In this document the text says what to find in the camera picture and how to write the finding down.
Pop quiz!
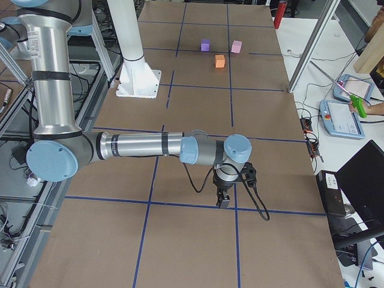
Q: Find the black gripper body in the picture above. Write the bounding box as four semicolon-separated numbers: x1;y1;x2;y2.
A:
212;171;238;196

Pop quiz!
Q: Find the orange foam block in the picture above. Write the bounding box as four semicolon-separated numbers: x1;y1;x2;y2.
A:
215;55;226;68

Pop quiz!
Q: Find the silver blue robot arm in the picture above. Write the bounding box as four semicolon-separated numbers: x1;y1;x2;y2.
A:
16;1;257;208

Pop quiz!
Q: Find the person's hand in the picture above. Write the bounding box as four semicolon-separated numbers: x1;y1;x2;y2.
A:
349;101;369;114

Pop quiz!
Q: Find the black orange connector strip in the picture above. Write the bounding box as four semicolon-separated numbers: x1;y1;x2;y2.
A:
300;117;320;159

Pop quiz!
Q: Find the black computer box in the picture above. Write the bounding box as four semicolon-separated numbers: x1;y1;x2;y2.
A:
316;170;346;218

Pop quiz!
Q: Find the near blue teach pendant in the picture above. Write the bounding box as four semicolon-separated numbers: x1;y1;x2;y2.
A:
319;100;365;140

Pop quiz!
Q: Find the blue teach pendant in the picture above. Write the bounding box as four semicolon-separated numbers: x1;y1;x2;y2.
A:
333;74;374;102
319;100;365;140

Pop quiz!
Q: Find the black monitor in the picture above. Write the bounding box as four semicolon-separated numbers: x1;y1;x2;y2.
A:
335;139;384;250

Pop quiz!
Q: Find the pink foam block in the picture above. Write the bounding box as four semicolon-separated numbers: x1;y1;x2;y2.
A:
231;40;242;54

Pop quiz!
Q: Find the purple foam block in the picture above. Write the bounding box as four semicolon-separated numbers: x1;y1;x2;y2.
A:
200;39;211;52

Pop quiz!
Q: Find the green plastic tool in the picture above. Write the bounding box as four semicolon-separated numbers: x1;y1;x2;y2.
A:
350;94;367;118

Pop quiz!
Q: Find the far blue teach pendant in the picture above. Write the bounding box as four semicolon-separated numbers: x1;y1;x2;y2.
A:
333;74;374;102

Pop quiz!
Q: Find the red bottle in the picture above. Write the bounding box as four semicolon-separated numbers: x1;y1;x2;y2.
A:
274;1;287;29

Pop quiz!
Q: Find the wooden board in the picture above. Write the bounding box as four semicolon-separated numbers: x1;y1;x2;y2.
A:
353;13;383;74

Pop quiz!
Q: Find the black camera cable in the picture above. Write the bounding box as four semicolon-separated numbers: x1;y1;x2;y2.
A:
182;163;271;222

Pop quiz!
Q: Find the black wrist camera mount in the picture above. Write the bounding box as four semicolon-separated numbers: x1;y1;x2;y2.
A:
241;162;257;188

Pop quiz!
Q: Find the white pedestal column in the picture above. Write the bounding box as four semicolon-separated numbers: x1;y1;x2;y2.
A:
107;0;161;99

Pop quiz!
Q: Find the blue network cable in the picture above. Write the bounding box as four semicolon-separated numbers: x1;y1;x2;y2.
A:
355;239;379;288

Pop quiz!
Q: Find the aluminium frame post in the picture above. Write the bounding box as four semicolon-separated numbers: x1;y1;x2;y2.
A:
287;0;341;93

